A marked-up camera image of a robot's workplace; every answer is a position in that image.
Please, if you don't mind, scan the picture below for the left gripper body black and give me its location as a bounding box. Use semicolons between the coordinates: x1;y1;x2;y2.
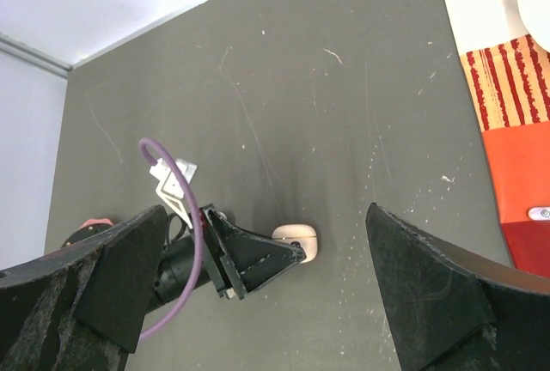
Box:
200;204;241;299

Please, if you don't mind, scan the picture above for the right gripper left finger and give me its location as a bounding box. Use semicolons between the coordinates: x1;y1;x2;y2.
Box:
1;205;168;370

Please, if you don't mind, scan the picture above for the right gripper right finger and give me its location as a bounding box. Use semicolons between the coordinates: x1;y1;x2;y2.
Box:
365;203;549;370

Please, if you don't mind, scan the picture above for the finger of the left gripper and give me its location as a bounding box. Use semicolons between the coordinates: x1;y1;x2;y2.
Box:
235;228;306;300

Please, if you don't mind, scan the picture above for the pink earbud charging case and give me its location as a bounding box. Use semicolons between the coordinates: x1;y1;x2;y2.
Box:
272;224;318;264

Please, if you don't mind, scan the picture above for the pink polka dot plate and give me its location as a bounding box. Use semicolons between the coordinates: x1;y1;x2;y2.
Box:
61;218;114;248

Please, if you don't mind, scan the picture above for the patterned orange placemat cloth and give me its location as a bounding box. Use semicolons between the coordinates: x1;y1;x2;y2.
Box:
444;0;549;277

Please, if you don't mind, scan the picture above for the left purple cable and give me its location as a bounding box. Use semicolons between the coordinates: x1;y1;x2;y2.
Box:
137;137;205;341

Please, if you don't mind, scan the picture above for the left aluminium corner post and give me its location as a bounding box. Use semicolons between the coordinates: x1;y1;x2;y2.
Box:
1;33;73;77

